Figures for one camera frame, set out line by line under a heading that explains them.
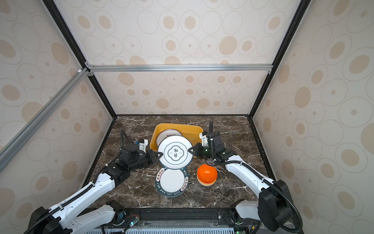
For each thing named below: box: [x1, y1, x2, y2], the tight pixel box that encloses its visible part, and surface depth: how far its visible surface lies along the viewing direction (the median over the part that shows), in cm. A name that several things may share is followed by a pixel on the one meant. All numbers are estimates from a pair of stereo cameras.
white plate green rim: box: [155, 166, 189, 198], surface depth 85 cm
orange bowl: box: [196, 163, 218, 186], surface depth 82 cm
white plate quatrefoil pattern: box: [157, 135, 194, 170], surface depth 80 cm
